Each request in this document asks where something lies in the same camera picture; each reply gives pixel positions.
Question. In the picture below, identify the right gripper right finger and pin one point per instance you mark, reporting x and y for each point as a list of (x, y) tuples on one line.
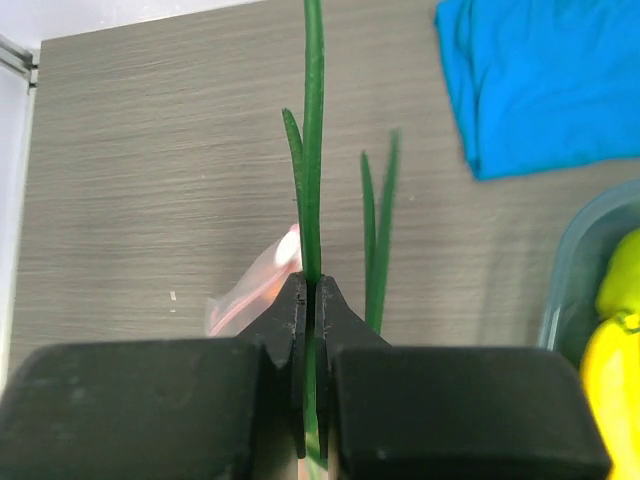
[(434, 412)]

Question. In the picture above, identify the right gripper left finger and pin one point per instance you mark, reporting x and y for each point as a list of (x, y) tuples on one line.
[(197, 408)]

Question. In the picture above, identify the clear polka dot zip bag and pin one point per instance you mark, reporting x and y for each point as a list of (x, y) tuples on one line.
[(229, 314)]

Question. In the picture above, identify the yellow banana bunch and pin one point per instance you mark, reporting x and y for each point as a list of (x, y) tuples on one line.
[(609, 372)]

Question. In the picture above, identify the green spring onion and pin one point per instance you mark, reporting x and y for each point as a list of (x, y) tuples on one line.
[(305, 144)]

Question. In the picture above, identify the teal plastic bin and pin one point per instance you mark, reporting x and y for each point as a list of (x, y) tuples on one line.
[(569, 317)]

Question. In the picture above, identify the green pear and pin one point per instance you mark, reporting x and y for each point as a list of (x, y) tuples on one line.
[(619, 289)]

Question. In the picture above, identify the blue folded cloth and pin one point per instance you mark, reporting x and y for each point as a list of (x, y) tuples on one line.
[(541, 85)]

